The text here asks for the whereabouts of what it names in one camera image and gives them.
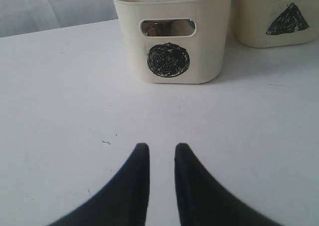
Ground white curtain backdrop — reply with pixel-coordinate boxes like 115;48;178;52
0;0;117;37

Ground cream bin with circle mark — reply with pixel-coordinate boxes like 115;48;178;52
113;0;231;84

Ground stainless steel cup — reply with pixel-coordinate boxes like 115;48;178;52
141;19;196;37

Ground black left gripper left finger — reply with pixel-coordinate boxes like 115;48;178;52
52;143;150;226

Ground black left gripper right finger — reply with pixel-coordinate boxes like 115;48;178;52
174;143;278;226

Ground cream bin with triangle mark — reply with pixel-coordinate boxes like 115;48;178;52
231;0;319;48

